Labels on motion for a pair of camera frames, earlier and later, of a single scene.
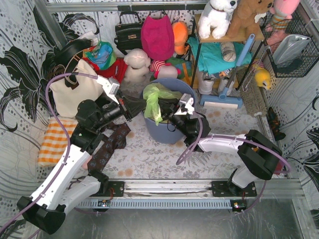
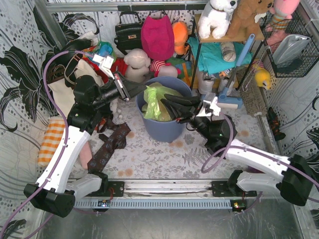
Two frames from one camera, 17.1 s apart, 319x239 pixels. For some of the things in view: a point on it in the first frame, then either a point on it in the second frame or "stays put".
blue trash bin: (173, 131) stays put
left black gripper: (125, 109) -> (123, 88)
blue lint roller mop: (224, 100) stays put
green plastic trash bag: (152, 92) stays put
